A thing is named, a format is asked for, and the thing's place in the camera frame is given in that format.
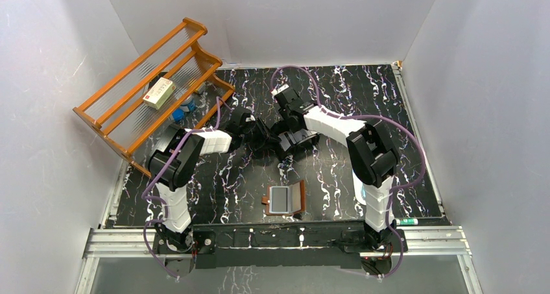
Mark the black card tray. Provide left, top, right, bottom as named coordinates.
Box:
left=270, top=121, right=320, bottom=161

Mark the gold credit card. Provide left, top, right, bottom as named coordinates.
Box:
left=289, top=183, right=304, bottom=213

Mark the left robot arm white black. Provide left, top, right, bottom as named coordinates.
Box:
left=148, top=107, right=280, bottom=252

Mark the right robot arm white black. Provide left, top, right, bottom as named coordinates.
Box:
left=271, top=84, right=398, bottom=251

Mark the blue small bottle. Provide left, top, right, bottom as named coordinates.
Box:
left=180, top=94, right=197, bottom=113

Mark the blue small block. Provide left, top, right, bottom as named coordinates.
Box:
left=171, top=108, right=185, bottom=123

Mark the orange wooden rack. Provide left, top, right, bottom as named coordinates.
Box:
left=73, top=18, right=235, bottom=161

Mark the white red small box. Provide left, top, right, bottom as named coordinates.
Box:
left=143, top=77, right=176, bottom=110

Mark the green white marker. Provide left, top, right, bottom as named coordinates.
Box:
left=396, top=218, right=419, bottom=226

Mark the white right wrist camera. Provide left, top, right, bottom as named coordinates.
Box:
left=271, top=84, right=289, bottom=97

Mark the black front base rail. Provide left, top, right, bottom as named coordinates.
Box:
left=196, top=220, right=371, bottom=269

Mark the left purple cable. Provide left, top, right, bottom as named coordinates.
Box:
left=141, top=95, right=235, bottom=280

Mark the purple cable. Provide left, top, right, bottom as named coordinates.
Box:
left=141, top=95, right=235, bottom=280
left=269, top=65, right=428, bottom=280

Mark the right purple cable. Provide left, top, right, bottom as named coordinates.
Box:
left=269, top=65, right=428, bottom=280

